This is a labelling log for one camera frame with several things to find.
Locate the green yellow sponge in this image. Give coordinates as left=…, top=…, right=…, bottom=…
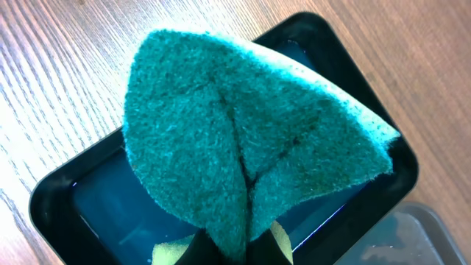
left=123, top=29, right=400, bottom=262

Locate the large dark tray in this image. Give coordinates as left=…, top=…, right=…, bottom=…
left=336, top=202, right=467, bottom=265

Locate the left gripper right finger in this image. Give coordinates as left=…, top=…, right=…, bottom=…
left=247, top=221, right=291, bottom=265

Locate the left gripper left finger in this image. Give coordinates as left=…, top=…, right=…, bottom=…
left=183, top=229, right=223, bottom=265

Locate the small dark blue tray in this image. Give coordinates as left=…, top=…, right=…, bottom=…
left=29, top=13, right=419, bottom=264

